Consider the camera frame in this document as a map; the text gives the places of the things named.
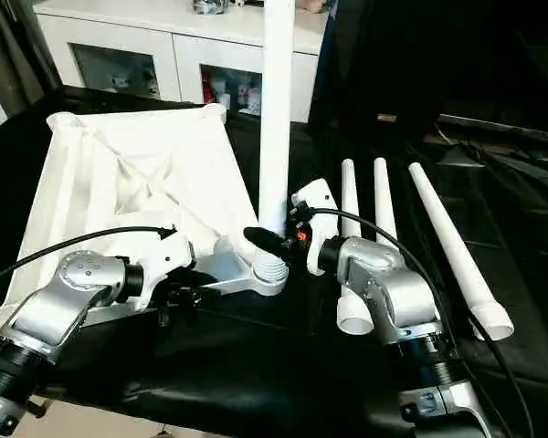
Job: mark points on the white plastic table top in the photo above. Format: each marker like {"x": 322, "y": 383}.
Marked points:
{"x": 137, "y": 182}

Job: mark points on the white plastic table leg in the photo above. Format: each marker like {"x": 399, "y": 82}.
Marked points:
{"x": 276, "y": 109}
{"x": 384, "y": 201}
{"x": 349, "y": 196}
{"x": 457, "y": 255}

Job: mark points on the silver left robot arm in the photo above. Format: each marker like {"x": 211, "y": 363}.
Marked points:
{"x": 64, "y": 301}

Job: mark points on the black work mat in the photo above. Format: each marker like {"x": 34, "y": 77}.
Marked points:
{"x": 256, "y": 365}

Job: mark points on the white sideboard with glass doors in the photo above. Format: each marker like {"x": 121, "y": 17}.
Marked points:
{"x": 183, "y": 46}

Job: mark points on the clear glass ornament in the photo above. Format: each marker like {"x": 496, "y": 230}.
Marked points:
{"x": 210, "y": 5}

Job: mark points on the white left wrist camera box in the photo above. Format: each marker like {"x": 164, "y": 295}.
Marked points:
{"x": 169, "y": 260}

